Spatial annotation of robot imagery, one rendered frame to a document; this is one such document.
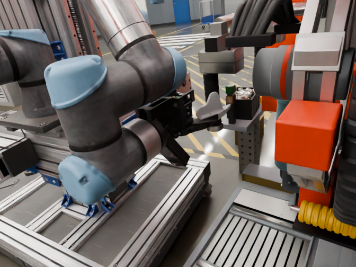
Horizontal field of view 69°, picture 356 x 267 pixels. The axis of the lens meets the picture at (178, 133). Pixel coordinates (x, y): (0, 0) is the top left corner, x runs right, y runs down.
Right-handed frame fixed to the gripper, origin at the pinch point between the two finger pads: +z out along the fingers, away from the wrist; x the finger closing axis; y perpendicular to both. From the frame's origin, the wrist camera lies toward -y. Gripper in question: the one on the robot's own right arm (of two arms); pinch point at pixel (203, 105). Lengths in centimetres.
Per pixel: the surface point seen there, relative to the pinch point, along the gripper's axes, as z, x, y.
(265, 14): 2.1, -13.6, 18.2
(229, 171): 81, 35, -83
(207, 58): 2.1, -1.0, 10.6
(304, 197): 15.6, -21.0, -32.2
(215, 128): 2.7, -1.1, -7.1
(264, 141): 128, 27, -83
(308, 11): -0.5, -21.0, 18.1
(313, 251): 29, -24, -68
